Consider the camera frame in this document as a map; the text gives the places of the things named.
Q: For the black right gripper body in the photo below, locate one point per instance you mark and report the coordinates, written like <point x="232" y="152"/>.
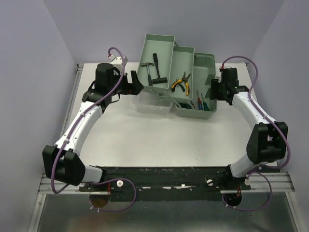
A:
<point x="217" y="87"/>

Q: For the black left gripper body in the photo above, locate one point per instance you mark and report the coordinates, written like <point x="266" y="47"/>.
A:
<point x="125" y="87"/>

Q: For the black T-handle wrench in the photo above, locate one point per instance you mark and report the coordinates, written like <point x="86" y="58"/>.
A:
<point x="159" y="79"/>

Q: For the blue handled screwdriver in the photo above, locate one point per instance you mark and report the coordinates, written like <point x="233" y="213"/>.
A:
<point x="199" y="102"/>

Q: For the yellow handled pliers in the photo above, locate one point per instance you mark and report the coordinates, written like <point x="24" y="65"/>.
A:
<point x="183" y="83"/>

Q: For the green plastic tool box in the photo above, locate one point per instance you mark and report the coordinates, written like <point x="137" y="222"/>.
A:
<point x="173" y="61"/>

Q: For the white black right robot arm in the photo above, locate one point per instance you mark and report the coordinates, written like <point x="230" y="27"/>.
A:
<point x="268" y="140"/>

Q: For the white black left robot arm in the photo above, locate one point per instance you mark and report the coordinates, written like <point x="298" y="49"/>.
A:
<point x="62" y="160"/>

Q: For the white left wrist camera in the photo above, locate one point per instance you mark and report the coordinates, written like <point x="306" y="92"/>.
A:
<point x="118" y="61"/>

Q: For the black mounting base rail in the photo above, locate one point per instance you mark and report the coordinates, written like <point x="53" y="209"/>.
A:
<point x="157" y="184"/>

